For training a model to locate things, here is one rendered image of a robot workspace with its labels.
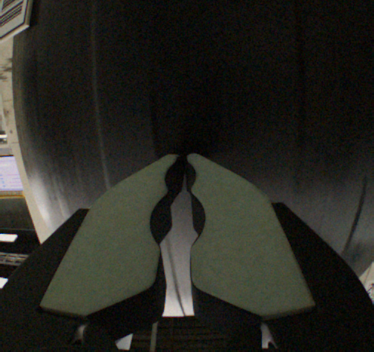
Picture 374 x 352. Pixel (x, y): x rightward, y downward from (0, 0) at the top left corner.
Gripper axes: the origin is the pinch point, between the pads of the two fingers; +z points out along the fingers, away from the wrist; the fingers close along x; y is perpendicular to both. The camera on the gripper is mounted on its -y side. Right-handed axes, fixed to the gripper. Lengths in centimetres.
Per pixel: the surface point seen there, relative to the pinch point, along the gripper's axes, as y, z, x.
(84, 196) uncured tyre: 2.5, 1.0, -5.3
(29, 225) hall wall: 755, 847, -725
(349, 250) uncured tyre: 7.5, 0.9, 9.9
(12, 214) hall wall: 705, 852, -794
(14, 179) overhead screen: 191, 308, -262
